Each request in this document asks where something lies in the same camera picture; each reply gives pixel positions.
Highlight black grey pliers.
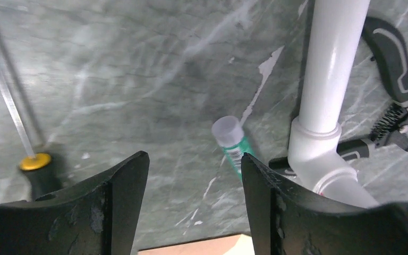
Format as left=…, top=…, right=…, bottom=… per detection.
left=269, top=16, right=408, bottom=177

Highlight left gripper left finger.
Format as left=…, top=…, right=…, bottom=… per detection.
left=0, top=151, right=150, bottom=254

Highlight white PVC pipe frame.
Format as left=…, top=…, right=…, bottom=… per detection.
left=287, top=1, right=378, bottom=208

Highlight yellow black screwdriver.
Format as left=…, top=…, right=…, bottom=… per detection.
left=0, top=15, right=64, bottom=202

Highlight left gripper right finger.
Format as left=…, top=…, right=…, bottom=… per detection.
left=241, top=154, right=408, bottom=254

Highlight green white glue stick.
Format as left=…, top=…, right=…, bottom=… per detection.
left=211, top=116, right=255, bottom=181

